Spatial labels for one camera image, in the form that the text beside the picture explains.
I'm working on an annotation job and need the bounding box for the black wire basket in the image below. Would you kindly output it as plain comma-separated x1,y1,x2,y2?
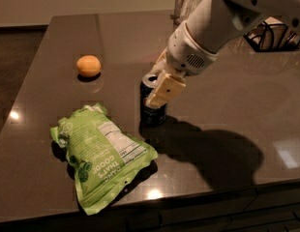
244,17,300,52

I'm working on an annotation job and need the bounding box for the green rice chip bag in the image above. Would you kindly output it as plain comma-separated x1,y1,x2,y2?
50,103,158,216

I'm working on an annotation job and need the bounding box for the blue pepsi can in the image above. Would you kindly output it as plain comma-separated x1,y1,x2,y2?
140,73,166,126

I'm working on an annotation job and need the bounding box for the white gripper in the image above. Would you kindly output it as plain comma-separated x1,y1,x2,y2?
144,21,218,109

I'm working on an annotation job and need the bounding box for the orange fruit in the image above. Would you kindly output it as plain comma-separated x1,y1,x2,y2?
76,55,102,77

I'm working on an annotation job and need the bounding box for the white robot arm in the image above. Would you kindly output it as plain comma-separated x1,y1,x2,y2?
144,0,300,109

